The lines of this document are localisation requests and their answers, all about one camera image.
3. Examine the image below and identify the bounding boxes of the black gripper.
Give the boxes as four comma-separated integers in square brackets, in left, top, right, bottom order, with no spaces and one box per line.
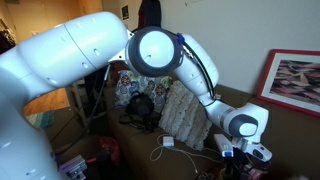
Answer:
[225,146,254,180]

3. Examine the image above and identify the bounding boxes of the white fluffy toy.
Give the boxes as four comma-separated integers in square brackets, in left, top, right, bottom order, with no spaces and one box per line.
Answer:
[288,174,311,180]

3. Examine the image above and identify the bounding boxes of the brown leather sofa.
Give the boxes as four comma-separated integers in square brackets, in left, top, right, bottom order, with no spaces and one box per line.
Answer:
[103,83,320,180]

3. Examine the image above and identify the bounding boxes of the white power adapter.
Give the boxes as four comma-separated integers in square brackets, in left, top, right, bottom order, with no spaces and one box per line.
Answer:
[162,134,175,148]

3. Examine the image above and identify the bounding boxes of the white shaggy pillow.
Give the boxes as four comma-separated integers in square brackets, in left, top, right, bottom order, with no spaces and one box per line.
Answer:
[158,79,214,152]

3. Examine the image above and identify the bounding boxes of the red framed picture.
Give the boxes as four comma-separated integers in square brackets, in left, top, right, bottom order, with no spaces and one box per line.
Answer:
[257,49,320,118]

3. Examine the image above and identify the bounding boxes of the black backpack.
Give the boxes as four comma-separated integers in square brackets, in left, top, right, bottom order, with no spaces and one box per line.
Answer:
[125,92,156,118]

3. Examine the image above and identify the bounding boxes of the colourful floral pillow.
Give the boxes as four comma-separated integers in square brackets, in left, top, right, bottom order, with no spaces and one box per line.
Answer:
[114,69,174,111]

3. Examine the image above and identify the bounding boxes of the red woven basket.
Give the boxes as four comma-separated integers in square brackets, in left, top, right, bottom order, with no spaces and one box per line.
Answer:
[99,136,122,168]

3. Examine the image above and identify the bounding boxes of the purple white device box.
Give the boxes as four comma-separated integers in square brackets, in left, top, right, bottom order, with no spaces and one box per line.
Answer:
[59,154,88,180]

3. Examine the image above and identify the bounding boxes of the brown leather ottoman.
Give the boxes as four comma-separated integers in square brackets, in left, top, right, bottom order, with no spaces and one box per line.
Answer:
[44,106,101,163]

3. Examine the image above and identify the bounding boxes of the white legged stand table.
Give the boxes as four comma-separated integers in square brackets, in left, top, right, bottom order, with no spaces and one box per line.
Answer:
[64,79,111,133]

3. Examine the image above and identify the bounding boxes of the dark hanging jacket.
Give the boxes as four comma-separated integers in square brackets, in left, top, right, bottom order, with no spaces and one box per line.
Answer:
[137,0,163,29]

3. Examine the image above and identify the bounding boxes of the teal rug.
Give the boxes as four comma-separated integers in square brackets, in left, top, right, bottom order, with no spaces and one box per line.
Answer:
[24,109,56,129]

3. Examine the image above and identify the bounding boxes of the white charger cable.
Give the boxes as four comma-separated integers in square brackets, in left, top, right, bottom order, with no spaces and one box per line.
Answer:
[149,133,224,174]

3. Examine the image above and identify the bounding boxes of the black Sony camera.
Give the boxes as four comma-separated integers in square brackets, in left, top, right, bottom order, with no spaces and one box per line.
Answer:
[133,114,161,134]

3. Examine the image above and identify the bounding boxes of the grey hanging cable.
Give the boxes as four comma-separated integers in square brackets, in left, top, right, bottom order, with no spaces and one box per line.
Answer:
[54,64,112,154]

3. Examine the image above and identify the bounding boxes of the small black wall poster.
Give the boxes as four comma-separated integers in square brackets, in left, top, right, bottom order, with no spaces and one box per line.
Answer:
[121,4,130,21]

